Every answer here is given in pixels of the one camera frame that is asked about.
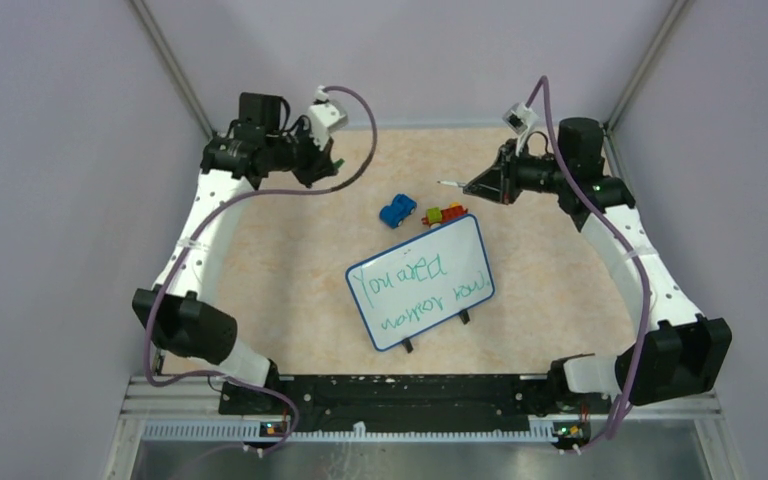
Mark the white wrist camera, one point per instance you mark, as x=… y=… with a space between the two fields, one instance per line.
x=522 y=120
x=325 y=116

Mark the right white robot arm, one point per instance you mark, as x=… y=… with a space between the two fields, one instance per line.
x=679 y=351

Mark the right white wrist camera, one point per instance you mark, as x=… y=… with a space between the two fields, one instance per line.
x=522 y=120

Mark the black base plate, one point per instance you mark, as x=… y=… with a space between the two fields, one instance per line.
x=509 y=393

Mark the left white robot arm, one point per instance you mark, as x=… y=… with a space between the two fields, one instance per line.
x=178 y=312

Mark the aluminium frame rail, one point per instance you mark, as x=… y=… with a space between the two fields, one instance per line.
x=207 y=428

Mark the red yellow toy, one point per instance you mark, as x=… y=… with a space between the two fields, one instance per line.
x=437 y=216

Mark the blue-framed whiteboard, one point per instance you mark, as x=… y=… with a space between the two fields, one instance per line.
x=418 y=284

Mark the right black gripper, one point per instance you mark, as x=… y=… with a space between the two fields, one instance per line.
x=499 y=183

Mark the blue toy car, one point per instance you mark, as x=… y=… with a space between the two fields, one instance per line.
x=394 y=214

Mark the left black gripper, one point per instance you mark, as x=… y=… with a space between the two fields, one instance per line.
x=320 y=165

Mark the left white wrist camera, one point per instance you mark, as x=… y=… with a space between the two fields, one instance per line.
x=325 y=116

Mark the green-capped whiteboard marker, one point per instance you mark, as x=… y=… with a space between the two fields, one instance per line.
x=449 y=183

